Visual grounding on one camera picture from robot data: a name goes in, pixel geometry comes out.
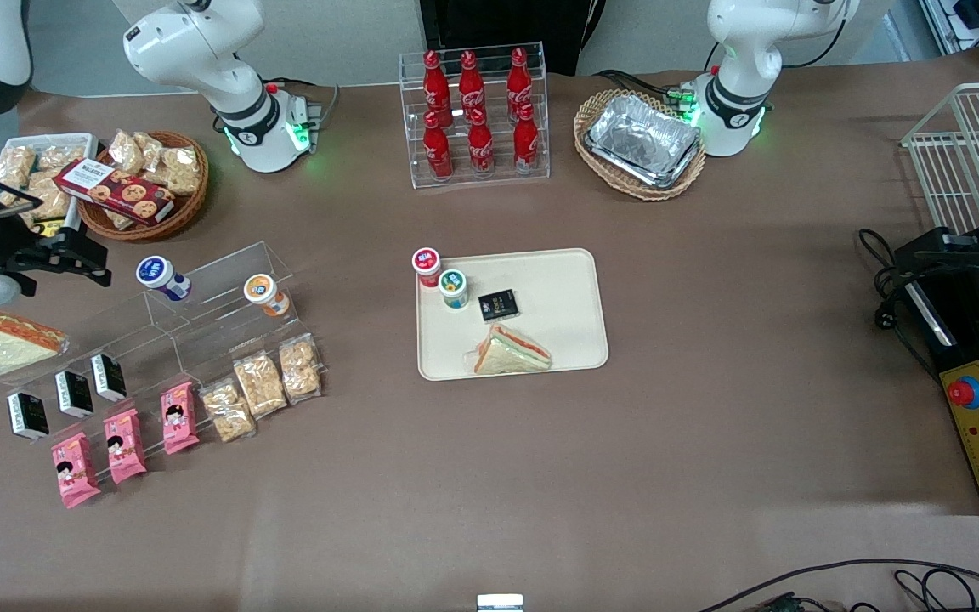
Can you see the green gum bottle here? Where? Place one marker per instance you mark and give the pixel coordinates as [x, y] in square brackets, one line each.
[454, 289]

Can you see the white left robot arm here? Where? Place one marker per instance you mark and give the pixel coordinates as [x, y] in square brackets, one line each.
[744, 51]

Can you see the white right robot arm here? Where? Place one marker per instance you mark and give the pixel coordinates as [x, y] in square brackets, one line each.
[200, 51]

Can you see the blue gum bottle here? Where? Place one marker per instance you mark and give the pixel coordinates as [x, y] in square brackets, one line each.
[158, 276]

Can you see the orange gum bottle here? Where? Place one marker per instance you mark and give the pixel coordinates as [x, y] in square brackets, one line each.
[264, 293]

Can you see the silver foil tray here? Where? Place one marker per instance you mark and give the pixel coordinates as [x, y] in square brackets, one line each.
[642, 136]

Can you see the red gum bottle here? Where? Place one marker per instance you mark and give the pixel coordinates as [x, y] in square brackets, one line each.
[427, 265]

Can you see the beige plastic tray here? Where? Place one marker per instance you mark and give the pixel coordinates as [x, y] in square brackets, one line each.
[557, 297]

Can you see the yellow black snack packet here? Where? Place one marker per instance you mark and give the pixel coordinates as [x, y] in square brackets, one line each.
[49, 228]

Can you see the clear rice cracker pack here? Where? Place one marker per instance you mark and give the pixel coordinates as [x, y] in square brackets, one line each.
[52, 200]
[14, 166]
[260, 384]
[300, 368]
[127, 151]
[181, 170]
[149, 146]
[60, 156]
[228, 410]

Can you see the red cookie box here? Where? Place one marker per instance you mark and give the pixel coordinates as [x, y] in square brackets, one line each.
[116, 191]

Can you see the triangle sandwich in clear wrap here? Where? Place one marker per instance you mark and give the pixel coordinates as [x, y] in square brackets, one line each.
[9, 344]

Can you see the white rectangular plastic bin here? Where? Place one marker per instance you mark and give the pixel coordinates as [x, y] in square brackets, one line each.
[82, 144]

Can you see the brown wicker snack basket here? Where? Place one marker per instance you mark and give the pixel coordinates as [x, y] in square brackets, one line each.
[183, 212]

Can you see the black white small carton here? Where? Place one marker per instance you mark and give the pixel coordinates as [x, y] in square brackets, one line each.
[28, 416]
[75, 393]
[109, 377]

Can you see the red emergency stop button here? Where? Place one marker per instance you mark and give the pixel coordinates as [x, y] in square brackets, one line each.
[964, 393]

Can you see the clear acrylic stepped stand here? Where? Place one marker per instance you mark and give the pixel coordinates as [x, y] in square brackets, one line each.
[226, 272]

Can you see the pink snack packet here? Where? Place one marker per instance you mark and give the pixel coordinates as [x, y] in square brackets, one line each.
[179, 416]
[75, 470]
[125, 446]

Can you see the light wicker oval basket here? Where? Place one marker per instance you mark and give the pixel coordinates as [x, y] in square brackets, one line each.
[651, 191]

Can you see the red cola bottle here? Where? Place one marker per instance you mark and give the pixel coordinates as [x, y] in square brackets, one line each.
[481, 149]
[526, 143]
[438, 153]
[436, 85]
[471, 85]
[519, 81]

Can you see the small black glossy box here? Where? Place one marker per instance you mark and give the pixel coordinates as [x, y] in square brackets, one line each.
[498, 305]

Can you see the unwrapped-looking triangle sandwich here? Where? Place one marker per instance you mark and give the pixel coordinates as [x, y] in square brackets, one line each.
[511, 353]

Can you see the clear acrylic bottle rack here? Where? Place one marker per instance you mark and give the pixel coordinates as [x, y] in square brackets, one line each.
[540, 59]

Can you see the dark black cabinet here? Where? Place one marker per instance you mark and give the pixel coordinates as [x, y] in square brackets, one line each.
[506, 25]

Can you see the small silver white device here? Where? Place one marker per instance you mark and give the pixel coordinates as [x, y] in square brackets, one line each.
[500, 603]

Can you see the aluminium frame shelf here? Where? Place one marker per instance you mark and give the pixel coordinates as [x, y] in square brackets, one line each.
[974, 25]

